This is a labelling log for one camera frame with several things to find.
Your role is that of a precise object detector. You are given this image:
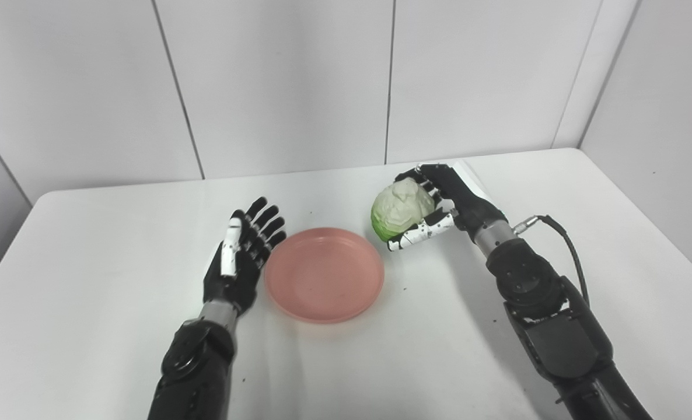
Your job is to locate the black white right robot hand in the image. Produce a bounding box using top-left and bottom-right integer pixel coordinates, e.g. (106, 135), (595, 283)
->
(387, 163), (509, 253)

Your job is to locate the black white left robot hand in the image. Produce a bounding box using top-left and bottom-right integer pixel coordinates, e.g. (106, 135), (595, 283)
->
(202, 197), (287, 317)

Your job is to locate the green white toy cabbage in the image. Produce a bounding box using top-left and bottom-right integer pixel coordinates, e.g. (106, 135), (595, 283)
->
(371, 177), (438, 243)

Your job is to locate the pink round plate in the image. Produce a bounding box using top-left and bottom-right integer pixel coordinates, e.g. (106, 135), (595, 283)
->
(264, 227), (386, 324)

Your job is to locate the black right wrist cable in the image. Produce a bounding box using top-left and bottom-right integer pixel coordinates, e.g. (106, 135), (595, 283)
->
(512, 214), (590, 308)

